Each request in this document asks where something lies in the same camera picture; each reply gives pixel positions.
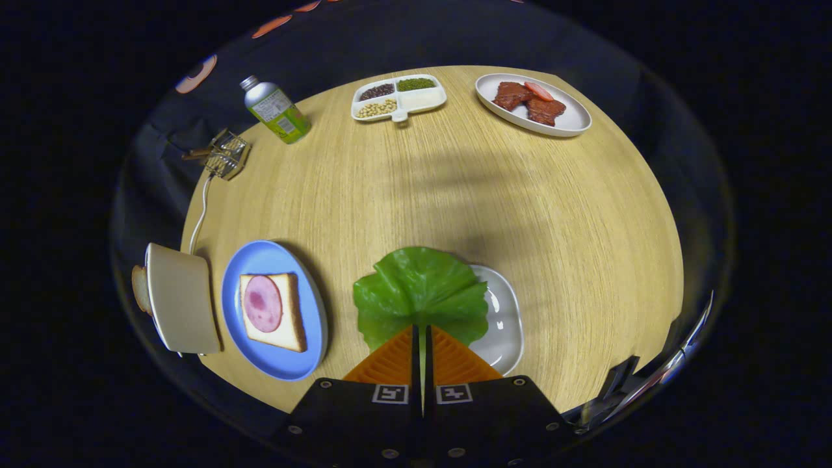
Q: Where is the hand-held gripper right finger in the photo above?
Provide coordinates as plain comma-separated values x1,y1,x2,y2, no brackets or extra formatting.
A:
422,324,578,468

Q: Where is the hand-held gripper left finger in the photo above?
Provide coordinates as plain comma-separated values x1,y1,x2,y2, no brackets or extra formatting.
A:
266,324,424,468

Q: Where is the green lettuce leaf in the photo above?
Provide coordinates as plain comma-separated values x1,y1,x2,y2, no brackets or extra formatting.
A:
353,246,489,417

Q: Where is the small white square plate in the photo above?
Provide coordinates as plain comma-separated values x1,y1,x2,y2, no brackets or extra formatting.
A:
468,264,525,376

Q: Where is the white bread slice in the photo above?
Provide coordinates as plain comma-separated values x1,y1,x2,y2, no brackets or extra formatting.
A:
239,272,307,353

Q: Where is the round pink ham slice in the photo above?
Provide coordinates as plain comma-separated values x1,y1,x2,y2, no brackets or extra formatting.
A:
244,275,283,333

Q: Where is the blue round plate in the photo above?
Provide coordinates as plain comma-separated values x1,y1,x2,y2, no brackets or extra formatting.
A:
221,240,328,382

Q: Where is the white toaster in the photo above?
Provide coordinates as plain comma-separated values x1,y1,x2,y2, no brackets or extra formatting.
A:
144,242,222,357

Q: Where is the yellow soybeans pile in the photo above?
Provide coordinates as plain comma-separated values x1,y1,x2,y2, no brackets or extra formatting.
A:
356,99,398,118

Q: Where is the red-brown meat slice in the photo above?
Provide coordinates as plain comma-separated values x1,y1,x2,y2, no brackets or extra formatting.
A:
525,96,567,127
492,81,535,112

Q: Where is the white oval meat plate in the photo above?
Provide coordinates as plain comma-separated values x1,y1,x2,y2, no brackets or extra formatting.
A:
475,73,593,138

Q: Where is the silver bottle with green label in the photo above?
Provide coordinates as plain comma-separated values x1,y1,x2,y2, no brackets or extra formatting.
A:
239,75,312,145

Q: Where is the white divided snack tray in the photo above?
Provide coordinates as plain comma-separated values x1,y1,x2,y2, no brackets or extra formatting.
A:
351,73,448,123

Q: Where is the dark metal frame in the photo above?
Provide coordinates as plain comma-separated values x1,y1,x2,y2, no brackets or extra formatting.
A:
572,291,714,433

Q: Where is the white toaster power cable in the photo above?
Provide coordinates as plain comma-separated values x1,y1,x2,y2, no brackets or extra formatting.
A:
188,174,215,255

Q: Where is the metal wire basket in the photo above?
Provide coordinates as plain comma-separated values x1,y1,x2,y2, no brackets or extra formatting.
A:
205,132,252,181

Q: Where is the wooden-handled utensil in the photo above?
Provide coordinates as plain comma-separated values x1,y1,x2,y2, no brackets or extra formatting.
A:
182,128,229,161

